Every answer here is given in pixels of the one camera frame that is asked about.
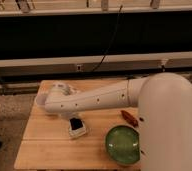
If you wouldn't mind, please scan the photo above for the white metal shelf rail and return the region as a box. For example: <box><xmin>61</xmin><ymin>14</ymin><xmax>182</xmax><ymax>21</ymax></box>
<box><xmin>0</xmin><ymin>51</ymin><xmax>192</xmax><ymax>76</ymax></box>

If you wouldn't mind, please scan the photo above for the white plastic cup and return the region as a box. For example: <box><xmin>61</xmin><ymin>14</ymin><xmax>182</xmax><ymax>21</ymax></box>
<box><xmin>35</xmin><ymin>93</ymin><xmax>48</xmax><ymax>110</ymax></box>

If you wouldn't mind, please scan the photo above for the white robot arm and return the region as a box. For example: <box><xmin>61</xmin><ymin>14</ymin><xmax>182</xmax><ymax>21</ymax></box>
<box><xmin>45</xmin><ymin>72</ymin><xmax>192</xmax><ymax>171</ymax></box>

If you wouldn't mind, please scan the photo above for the black hanging cable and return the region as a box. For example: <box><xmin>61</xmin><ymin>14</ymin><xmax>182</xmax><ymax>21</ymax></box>
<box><xmin>90</xmin><ymin>3</ymin><xmax>124</xmax><ymax>73</ymax></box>

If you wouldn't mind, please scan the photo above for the brown red chili pepper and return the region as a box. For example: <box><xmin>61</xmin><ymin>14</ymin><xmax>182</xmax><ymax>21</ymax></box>
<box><xmin>121</xmin><ymin>110</ymin><xmax>138</xmax><ymax>127</ymax></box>

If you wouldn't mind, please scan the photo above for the black eraser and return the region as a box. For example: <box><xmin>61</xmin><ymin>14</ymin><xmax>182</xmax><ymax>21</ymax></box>
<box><xmin>70</xmin><ymin>118</ymin><xmax>83</xmax><ymax>130</ymax></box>

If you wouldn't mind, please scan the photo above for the green round bowl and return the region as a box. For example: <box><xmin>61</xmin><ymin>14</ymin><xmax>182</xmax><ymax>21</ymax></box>
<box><xmin>105</xmin><ymin>125</ymin><xmax>140</xmax><ymax>165</ymax></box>

